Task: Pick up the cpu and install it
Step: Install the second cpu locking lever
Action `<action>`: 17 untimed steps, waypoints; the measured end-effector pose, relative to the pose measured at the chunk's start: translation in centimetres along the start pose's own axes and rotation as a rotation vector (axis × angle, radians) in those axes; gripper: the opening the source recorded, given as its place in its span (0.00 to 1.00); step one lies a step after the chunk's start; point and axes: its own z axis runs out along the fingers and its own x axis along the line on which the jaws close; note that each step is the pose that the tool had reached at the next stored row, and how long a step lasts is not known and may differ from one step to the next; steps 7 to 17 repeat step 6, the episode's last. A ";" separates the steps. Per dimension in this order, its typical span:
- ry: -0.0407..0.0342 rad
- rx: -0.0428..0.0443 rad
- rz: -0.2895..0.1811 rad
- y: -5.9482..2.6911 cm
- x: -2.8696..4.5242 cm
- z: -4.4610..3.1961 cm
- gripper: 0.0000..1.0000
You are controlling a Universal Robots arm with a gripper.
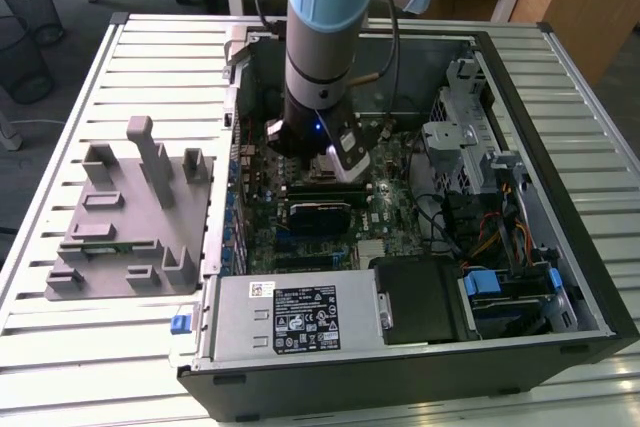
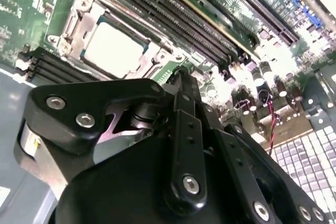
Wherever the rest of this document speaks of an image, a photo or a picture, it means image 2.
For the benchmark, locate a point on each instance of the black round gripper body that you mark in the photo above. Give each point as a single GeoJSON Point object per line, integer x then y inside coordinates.
{"type": "Point", "coordinates": [118, 190]}

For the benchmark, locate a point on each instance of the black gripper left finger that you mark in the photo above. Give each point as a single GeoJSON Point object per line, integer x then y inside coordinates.
{"type": "Point", "coordinates": [65, 119]}

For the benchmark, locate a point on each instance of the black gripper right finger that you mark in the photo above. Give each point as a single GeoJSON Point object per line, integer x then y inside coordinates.
{"type": "Point", "coordinates": [227, 154]}

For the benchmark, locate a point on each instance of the silver-topped CPU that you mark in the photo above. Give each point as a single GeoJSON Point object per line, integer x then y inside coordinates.
{"type": "Point", "coordinates": [115, 48]}

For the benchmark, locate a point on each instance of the metal socket cover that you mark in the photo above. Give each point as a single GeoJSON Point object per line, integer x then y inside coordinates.
{"type": "Point", "coordinates": [85, 28]}

